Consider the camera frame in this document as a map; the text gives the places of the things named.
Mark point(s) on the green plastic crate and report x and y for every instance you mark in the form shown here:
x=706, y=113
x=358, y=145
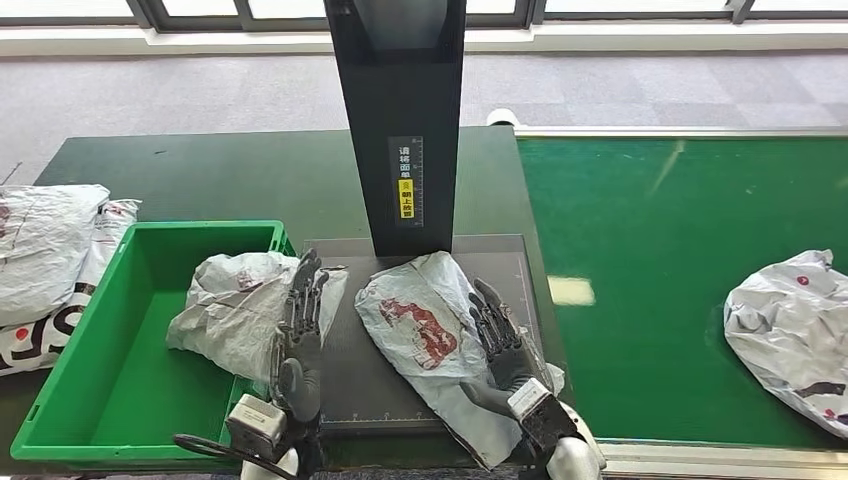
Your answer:
x=126, y=384

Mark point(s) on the black inbound scanner machine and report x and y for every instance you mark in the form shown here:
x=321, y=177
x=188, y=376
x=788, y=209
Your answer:
x=397, y=99

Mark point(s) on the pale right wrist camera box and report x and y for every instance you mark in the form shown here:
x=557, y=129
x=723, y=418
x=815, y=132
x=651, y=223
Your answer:
x=540, y=414

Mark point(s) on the white conveyor roller end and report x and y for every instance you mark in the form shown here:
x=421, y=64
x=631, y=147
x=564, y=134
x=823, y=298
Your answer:
x=502, y=117

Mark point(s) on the green conveyor belt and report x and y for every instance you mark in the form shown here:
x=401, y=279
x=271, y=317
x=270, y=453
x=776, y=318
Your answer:
x=629, y=218

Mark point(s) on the grey parcel with faint red print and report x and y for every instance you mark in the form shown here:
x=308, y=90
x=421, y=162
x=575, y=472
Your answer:
x=225, y=311

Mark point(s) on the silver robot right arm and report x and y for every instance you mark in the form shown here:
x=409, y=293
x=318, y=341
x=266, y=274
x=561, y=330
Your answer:
x=573, y=460

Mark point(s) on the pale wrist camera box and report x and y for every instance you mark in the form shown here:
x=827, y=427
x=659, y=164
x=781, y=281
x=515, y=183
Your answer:
x=540, y=414
x=255, y=424

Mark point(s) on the grey parcel with bold red print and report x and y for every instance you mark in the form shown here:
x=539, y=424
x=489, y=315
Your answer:
x=411, y=318

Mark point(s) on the silver conveyor side rail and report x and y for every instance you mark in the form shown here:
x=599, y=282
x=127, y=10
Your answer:
x=662, y=132
x=696, y=460

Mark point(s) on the dark window frame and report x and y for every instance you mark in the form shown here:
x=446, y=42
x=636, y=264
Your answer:
x=199, y=24

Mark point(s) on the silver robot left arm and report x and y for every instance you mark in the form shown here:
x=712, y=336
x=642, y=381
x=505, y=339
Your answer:
x=281, y=467

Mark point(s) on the white parcel with black letters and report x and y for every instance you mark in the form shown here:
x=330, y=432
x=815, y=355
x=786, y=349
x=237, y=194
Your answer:
x=40, y=338

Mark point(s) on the white window sill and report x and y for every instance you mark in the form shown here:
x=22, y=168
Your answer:
x=596, y=40

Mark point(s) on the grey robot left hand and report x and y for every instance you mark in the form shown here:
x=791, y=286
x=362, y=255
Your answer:
x=301, y=371

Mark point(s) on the large grey crumpled parcel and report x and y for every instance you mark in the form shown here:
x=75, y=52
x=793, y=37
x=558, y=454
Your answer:
x=46, y=252

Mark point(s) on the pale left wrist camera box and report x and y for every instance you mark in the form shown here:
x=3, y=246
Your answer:
x=255, y=424

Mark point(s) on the white parcel with red dots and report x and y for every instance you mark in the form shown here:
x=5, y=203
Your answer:
x=782, y=331

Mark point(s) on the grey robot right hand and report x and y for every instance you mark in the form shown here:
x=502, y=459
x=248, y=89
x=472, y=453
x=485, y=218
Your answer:
x=510, y=361

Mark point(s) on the yellow black ruler label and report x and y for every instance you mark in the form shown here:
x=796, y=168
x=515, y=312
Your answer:
x=405, y=199

